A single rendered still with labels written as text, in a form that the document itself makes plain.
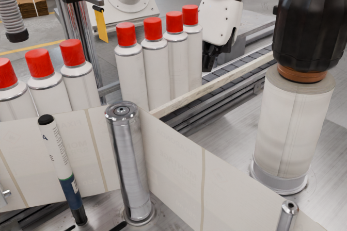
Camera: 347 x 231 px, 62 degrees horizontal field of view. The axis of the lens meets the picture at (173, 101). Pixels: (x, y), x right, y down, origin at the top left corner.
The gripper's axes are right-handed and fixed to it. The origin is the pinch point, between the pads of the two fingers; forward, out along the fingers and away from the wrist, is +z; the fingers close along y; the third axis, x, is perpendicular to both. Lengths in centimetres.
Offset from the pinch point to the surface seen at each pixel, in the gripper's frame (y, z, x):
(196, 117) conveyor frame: 5.5, 11.1, -5.0
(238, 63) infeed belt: -2.5, 0.6, 16.9
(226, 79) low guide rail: 4.4, 2.5, 3.4
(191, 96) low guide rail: 4.4, 6.2, -7.2
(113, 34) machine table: -61, 8, 12
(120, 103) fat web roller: 17.7, -0.5, -34.6
